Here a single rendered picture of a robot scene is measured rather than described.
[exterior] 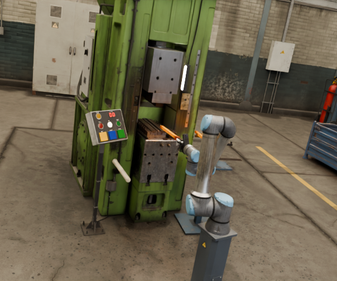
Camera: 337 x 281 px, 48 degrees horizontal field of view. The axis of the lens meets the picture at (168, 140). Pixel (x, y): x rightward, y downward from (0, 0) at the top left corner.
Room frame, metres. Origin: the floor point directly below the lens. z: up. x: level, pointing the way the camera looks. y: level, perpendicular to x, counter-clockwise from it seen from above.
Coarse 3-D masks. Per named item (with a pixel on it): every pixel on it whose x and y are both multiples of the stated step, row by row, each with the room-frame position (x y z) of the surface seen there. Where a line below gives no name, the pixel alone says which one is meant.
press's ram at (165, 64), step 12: (156, 48) 3.54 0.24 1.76; (168, 48) 3.80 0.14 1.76; (156, 60) 3.46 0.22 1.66; (168, 60) 3.51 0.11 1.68; (180, 60) 3.57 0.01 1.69; (144, 72) 3.59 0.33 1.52; (156, 72) 3.47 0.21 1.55; (168, 72) 3.52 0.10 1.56; (144, 84) 3.55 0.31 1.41; (156, 84) 3.47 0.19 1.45; (168, 84) 3.53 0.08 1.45
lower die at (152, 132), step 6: (138, 120) 3.82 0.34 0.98; (144, 120) 3.82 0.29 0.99; (150, 120) 3.82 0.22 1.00; (138, 126) 3.69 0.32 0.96; (150, 126) 3.64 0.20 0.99; (156, 126) 3.64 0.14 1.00; (144, 132) 3.54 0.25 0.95; (150, 132) 3.48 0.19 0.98; (156, 132) 3.51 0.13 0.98; (162, 132) 3.54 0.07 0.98
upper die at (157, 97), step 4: (144, 92) 3.66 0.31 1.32; (144, 96) 3.65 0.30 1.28; (148, 96) 3.55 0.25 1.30; (152, 96) 3.47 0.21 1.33; (156, 96) 3.48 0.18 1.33; (160, 96) 3.50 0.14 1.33; (164, 96) 3.52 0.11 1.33; (168, 96) 3.54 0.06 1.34; (152, 100) 3.47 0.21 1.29; (156, 100) 3.49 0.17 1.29; (160, 100) 3.50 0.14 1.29; (164, 100) 3.52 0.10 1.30; (168, 100) 3.54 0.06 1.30
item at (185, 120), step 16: (208, 0) 3.81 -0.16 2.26; (192, 16) 3.75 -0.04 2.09; (208, 16) 3.83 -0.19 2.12; (192, 32) 3.76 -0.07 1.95; (208, 32) 3.84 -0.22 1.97; (176, 48) 3.97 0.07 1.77; (192, 48) 3.77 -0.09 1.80; (208, 48) 3.86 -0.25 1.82; (192, 64) 3.78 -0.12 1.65; (192, 80) 3.80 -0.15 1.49; (176, 96) 3.81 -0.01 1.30; (192, 96) 3.81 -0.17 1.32; (176, 112) 3.75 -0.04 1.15; (192, 112) 3.84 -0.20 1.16; (176, 128) 3.76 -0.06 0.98; (192, 128) 3.85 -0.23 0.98; (176, 176) 3.80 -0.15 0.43; (176, 192) 3.83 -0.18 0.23; (176, 208) 3.83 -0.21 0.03
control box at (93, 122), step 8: (96, 112) 3.08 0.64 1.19; (104, 112) 3.15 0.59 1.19; (112, 112) 3.21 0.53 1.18; (120, 112) 3.29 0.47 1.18; (88, 120) 3.05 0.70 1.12; (96, 120) 3.05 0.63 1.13; (104, 120) 3.11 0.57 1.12; (112, 120) 3.18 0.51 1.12; (120, 120) 3.24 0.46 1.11; (96, 128) 3.01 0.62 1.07; (104, 128) 3.08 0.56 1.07; (112, 128) 3.14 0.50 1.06; (120, 128) 3.20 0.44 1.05; (96, 136) 2.98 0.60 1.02; (96, 144) 2.97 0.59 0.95
